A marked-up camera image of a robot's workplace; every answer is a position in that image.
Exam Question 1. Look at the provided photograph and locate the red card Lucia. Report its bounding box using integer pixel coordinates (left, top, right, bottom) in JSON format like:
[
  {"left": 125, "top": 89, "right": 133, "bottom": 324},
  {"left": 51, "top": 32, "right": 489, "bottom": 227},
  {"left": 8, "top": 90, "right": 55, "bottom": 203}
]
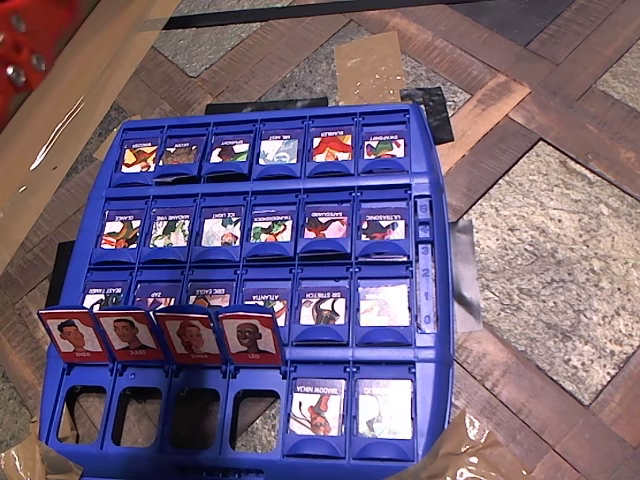
[{"left": 282, "top": 367, "right": 351, "bottom": 459}]

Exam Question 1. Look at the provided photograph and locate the red card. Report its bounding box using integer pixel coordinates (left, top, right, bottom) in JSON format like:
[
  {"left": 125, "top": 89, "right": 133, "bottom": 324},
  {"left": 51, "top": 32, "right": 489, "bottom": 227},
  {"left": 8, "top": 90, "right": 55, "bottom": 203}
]
[{"left": 349, "top": 364, "right": 417, "bottom": 461}]

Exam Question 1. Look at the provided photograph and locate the blue flip tile Whoosh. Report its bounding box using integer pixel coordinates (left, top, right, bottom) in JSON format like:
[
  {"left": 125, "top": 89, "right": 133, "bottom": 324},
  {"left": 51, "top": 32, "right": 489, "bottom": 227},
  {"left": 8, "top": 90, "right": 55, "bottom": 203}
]
[{"left": 115, "top": 127, "right": 164, "bottom": 187}]

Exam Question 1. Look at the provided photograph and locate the blue flip tile Gecko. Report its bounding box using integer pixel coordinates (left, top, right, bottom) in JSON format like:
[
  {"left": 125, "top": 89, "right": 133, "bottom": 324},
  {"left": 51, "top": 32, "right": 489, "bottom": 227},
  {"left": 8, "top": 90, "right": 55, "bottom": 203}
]
[{"left": 158, "top": 125, "right": 209, "bottom": 182}]

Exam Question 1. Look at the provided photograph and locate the blue flip tile Spright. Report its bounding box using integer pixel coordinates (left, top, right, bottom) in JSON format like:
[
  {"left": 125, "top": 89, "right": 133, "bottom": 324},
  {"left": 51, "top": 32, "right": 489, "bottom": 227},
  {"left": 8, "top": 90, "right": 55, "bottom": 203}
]
[{"left": 202, "top": 122, "right": 256, "bottom": 181}]

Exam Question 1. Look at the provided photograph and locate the purple Beast game card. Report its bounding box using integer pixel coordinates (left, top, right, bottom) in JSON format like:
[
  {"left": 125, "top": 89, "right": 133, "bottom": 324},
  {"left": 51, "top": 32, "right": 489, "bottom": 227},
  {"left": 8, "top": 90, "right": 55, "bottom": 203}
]
[{"left": 82, "top": 269, "right": 134, "bottom": 311}]

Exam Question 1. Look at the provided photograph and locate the blue flip tile Mr Mist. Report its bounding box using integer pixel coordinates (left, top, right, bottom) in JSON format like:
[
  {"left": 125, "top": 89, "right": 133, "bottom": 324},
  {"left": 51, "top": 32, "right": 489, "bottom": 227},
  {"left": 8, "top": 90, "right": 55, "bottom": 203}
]
[{"left": 252, "top": 119, "right": 306, "bottom": 180}]

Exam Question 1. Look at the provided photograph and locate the purple Zap game card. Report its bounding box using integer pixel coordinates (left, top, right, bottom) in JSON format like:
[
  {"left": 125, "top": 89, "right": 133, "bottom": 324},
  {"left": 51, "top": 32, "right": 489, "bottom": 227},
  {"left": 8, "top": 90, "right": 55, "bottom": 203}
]
[{"left": 132, "top": 269, "right": 186, "bottom": 311}]

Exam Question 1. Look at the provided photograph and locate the red character face card tile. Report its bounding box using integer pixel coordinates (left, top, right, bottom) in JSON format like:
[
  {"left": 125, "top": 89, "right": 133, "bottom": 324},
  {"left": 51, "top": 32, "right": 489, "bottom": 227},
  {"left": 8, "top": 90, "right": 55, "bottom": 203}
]
[
  {"left": 93, "top": 307, "right": 166, "bottom": 362},
  {"left": 37, "top": 305, "right": 110, "bottom": 364}
]

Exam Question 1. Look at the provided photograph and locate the blue flip tile Rumbler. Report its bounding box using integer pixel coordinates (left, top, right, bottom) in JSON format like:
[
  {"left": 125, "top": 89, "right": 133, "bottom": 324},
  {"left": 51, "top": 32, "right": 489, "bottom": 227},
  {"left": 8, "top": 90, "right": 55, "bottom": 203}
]
[{"left": 304, "top": 117, "right": 359, "bottom": 179}]

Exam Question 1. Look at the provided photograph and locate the red card Emma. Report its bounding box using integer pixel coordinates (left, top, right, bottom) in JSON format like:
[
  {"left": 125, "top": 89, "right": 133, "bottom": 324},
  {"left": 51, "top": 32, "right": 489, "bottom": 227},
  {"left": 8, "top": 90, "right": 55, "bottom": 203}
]
[{"left": 153, "top": 305, "right": 224, "bottom": 365}]

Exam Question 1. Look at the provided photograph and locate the blue flip tile Atlantia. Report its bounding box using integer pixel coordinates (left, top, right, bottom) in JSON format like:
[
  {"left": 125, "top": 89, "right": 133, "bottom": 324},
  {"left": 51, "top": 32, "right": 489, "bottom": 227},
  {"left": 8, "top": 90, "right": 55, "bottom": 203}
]
[{"left": 238, "top": 267, "right": 296, "bottom": 346}]

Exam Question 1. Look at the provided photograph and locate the red card Leo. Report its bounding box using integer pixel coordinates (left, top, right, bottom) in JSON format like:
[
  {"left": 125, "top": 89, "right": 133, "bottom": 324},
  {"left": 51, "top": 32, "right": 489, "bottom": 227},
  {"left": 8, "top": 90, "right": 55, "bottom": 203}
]
[{"left": 215, "top": 305, "right": 285, "bottom": 367}]

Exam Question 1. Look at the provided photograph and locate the blue flip tile Sir Stretch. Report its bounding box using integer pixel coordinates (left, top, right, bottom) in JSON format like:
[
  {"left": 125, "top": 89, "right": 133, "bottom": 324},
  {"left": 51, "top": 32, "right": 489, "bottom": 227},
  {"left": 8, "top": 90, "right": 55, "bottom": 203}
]
[{"left": 292, "top": 267, "right": 354, "bottom": 346}]

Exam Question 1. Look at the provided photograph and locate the purple Ultrasonic game card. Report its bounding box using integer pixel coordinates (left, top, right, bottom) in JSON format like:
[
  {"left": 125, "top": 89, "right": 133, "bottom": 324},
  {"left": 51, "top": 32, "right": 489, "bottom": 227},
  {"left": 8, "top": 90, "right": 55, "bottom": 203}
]
[{"left": 354, "top": 190, "right": 414, "bottom": 260}]

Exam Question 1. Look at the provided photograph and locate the blue flip tile faded picture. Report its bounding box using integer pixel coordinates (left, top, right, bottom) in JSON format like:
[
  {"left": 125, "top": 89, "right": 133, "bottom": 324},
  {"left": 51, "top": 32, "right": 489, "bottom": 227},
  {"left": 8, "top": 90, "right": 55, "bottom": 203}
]
[{"left": 352, "top": 267, "right": 415, "bottom": 347}]

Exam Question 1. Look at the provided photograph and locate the brown packing tape piece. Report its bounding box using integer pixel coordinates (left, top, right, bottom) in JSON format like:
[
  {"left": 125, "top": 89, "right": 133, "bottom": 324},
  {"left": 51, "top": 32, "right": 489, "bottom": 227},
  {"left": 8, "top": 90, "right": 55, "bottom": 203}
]
[
  {"left": 394, "top": 409, "right": 534, "bottom": 480},
  {"left": 0, "top": 428, "right": 84, "bottom": 480},
  {"left": 92, "top": 115, "right": 142, "bottom": 162},
  {"left": 333, "top": 30, "right": 405, "bottom": 105}
]

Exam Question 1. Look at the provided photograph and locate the long black tape strip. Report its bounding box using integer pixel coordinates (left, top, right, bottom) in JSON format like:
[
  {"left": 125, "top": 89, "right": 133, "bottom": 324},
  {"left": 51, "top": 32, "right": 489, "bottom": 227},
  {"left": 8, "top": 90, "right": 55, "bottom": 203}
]
[{"left": 162, "top": 0, "right": 501, "bottom": 32}]

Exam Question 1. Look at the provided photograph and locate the black tape piece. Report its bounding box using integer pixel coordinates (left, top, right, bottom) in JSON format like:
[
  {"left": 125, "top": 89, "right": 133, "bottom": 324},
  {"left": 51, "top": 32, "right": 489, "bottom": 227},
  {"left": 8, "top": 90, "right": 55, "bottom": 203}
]
[
  {"left": 46, "top": 241, "right": 76, "bottom": 307},
  {"left": 399, "top": 86, "right": 456, "bottom": 146},
  {"left": 204, "top": 96, "right": 330, "bottom": 115}
]

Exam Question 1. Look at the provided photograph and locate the blue plastic Guess Who board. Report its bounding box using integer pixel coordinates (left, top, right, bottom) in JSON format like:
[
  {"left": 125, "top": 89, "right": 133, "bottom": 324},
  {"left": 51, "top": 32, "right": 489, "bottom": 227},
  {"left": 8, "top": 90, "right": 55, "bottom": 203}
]
[{"left": 37, "top": 102, "right": 456, "bottom": 480}]

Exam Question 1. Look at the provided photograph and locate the glossy dark tape piece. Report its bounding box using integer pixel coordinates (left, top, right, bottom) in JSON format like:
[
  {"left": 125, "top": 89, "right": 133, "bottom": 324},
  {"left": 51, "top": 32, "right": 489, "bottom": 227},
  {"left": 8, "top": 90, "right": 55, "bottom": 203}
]
[{"left": 447, "top": 217, "right": 485, "bottom": 335}]

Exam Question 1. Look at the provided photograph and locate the brown cardboard box wall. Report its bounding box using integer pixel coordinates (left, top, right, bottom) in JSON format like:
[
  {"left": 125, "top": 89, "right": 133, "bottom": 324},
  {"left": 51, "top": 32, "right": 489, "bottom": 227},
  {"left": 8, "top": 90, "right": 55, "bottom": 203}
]
[{"left": 0, "top": 0, "right": 182, "bottom": 274}]

